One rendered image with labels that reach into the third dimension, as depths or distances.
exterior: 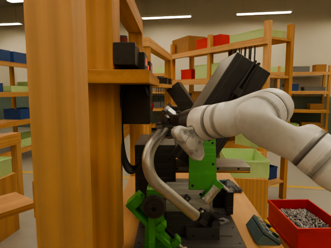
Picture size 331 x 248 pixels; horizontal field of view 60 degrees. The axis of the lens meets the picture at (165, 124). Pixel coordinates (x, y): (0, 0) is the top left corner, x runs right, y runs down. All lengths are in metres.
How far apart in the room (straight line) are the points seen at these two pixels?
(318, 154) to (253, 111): 0.11
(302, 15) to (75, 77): 10.32
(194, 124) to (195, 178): 0.65
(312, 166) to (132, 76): 0.55
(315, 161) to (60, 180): 0.45
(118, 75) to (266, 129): 0.50
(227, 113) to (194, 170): 0.70
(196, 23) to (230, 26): 1.16
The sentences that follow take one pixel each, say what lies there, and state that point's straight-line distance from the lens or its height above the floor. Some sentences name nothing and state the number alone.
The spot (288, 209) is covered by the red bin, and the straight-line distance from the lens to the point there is 1.63.
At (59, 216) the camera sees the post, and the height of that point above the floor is 1.23.
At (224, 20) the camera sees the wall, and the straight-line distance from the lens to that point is 10.38.
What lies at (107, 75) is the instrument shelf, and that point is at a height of 1.52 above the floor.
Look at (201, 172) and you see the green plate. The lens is 1.22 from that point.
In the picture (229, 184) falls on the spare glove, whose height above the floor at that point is 0.92.
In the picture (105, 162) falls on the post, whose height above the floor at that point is 1.24.
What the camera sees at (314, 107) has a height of 0.92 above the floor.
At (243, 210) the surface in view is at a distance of 1.49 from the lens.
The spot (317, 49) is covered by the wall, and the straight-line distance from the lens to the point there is 10.69.
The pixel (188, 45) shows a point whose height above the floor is 2.23.
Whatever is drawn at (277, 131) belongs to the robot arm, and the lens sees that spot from 0.47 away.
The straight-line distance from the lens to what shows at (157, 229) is 0.99.
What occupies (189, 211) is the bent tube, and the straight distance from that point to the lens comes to 0.79.
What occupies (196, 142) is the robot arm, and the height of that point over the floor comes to 1.37.
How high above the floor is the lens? 1.48
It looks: 7 degrees down
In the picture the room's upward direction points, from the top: straight up
